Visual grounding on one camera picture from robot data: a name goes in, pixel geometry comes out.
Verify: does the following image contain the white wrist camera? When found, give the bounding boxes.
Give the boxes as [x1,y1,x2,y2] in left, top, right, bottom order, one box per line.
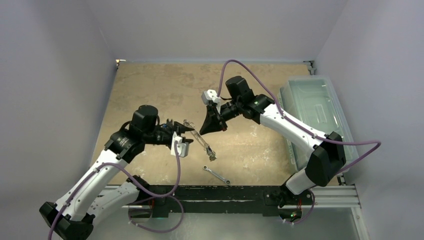
[201,89,221,106]
[170,132,190,158]

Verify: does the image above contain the aluminium frame rail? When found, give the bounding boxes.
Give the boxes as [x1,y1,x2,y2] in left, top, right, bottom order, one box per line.
[99,185,360,224]

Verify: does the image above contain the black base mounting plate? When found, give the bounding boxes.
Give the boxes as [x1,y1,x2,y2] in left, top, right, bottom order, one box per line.
[127,185,314,219]

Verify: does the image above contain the clear plastic storage bin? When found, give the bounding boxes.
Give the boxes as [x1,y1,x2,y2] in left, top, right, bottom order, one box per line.
[277,75,360,175]

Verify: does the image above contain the silver ratchet wrench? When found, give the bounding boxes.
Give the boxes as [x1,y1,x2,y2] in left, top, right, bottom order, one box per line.
[202,165,231,186]

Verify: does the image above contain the purple cable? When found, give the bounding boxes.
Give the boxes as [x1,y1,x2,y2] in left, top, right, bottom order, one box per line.
[217,59,382,225]
[47,149,185,240]

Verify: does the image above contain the blue handled pliers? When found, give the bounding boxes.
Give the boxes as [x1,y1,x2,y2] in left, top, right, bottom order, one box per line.
[160,119,174,131]

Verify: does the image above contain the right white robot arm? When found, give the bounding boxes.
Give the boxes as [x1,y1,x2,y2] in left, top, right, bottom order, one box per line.
[199,76,346,204]

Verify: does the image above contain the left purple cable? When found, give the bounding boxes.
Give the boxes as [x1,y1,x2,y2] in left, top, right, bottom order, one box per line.
[47,149,185,240]

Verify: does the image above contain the metal key organizer ring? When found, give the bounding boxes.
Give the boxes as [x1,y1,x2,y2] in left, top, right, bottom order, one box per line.
[182,119,218,163]

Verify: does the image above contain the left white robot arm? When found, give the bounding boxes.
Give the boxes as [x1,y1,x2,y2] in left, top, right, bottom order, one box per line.
[39,105,192,240]

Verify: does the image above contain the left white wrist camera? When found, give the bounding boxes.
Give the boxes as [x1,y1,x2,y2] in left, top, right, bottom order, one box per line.
[170,132,190,158]

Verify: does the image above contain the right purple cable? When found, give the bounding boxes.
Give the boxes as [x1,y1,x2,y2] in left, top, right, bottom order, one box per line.
[217,59,382,225]

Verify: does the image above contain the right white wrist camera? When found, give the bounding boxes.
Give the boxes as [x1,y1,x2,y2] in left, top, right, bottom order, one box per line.
[201,89,221,106]

